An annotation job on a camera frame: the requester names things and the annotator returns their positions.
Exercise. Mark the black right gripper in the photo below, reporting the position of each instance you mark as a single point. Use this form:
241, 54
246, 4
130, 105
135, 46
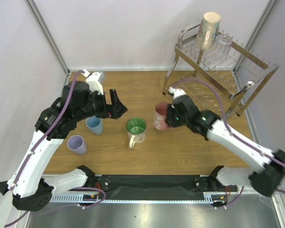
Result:
170, 116

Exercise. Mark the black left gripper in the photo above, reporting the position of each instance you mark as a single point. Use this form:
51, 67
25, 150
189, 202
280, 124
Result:
117, 108

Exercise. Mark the pink ceramic mug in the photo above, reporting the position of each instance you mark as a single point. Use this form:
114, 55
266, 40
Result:
161, 110

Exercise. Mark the green interior white mug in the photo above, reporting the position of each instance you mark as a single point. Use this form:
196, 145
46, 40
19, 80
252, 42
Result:
136, 130

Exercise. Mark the clear glass cup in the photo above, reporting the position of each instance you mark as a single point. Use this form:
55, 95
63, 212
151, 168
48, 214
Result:
222, 44

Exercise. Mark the cream patterned ceramic mug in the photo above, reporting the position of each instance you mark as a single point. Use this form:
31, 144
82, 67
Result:
207, 32

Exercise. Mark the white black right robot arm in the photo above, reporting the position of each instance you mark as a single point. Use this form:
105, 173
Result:
268, 166

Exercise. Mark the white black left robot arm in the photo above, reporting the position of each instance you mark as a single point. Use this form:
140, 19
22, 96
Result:
32, 192

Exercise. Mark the blue plastic cup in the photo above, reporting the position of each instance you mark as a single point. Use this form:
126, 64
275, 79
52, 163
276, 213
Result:
94, 124

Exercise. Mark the lilac plastic cup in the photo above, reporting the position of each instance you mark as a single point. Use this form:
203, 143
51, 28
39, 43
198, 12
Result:
77, 144

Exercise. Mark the white object bottom left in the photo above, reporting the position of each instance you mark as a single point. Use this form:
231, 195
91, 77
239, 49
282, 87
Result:
5, 207

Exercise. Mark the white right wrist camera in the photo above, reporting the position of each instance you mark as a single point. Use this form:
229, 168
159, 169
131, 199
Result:
178, 95

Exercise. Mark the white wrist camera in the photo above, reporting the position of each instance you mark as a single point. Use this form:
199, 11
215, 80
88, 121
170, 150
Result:
94, 80
178, 95

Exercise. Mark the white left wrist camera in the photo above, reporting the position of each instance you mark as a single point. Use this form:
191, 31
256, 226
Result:
94, 80

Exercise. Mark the steel wire dish rack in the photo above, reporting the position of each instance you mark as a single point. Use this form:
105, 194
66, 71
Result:
215, 81

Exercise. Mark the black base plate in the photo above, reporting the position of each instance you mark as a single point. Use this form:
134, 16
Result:
137, 184

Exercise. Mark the aluminium slotted rail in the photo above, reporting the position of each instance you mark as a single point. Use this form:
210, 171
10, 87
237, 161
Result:
88, 198

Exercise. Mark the aluminium right corner post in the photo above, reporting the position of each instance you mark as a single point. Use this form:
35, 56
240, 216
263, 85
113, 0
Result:
263, 18

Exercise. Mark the aluminium corner post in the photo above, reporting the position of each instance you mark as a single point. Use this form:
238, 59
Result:
47, 34
263, 18

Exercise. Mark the aluminium left corner post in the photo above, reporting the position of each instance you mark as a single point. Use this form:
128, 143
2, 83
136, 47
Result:
47, 34

